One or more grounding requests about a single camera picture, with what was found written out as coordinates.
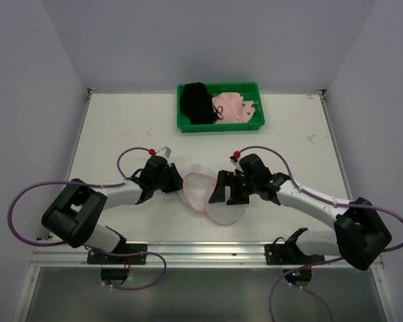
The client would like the pink bra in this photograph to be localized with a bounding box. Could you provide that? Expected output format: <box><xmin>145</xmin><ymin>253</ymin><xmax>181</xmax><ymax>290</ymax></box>
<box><xmin>212</xmin><ymin>92</ymin><xmax>256</xmax><ymax>124</ymax></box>

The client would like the black bra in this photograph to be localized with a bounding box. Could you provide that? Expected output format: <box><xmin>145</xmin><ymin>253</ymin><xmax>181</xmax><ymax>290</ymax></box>
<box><xmin>179</xmin><ymin>83</ymin><xmax>224</xmax><ymax>125</ymax></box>

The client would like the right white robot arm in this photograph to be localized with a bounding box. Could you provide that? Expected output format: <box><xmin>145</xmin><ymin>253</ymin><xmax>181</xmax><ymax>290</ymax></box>
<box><xmin>208</xmin><ymin>153</ymin><xmax>392</xmax><ymax>270</ymax></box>

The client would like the green plastic tray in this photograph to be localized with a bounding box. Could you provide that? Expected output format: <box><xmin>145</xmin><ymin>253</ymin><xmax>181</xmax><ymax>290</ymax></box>
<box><xmin>177</xmin><ymin>82</ymin><xmax>265</xmax><ymax>133</ymax></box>

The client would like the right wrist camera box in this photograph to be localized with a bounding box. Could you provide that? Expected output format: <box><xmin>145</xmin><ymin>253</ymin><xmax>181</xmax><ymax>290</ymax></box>
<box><xmin>229</xmin><ymin>150</ymin><xmax>243</xmax><ymax>172</ymax></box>

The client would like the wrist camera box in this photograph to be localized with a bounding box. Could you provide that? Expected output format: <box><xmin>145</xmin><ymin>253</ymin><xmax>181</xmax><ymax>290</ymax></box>
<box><xmin>229</xmin><ymin>150</ymin><xmax>243</xmax><ymax>172</ymax></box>
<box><xmin>155</xmin><ymin>146</ymin><xmax>171</xmax><ymax>160</ymax></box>

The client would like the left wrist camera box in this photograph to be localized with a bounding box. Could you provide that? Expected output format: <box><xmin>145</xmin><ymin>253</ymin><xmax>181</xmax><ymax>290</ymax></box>
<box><xmin>155</xmin><ymin>146</ymin><xmax>171</xmax><ymax>160</ymax></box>

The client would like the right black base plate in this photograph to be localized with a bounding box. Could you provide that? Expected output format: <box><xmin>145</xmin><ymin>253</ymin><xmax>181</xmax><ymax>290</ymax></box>
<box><xmin>264</xmin><ymin>237</ymin><xmax>308</xmax><ymax>265</ymax></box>

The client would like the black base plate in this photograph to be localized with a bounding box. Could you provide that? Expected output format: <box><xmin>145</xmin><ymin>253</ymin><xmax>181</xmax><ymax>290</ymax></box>
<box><xmin>87</xmin><ymin>242</ymin><xmax>148</xmax><ymax>265</ymax></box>
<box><xmin>264</xmin><ymin>237</ymin><xmax>308</xmax><ymax>265</ymax></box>

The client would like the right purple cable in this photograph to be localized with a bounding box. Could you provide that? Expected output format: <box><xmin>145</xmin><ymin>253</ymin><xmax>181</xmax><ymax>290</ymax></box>
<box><xmin>240</xmin><ymin>145</ymin><xmax>403</xmax><ymax>322</ymax></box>

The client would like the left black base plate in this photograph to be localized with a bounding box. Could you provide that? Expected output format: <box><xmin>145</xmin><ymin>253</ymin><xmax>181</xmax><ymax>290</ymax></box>
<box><xmin>87</xmin><ymin>242</ymin><xmax>148</xmax><ymax>265</ymax></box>

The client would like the aluminium mounting rail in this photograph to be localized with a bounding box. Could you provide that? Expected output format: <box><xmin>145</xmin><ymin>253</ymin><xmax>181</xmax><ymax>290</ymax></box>
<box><xmin>30</xmin><ymin>239</ymin><xmax>386</xmax><ymax>269</ymax></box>

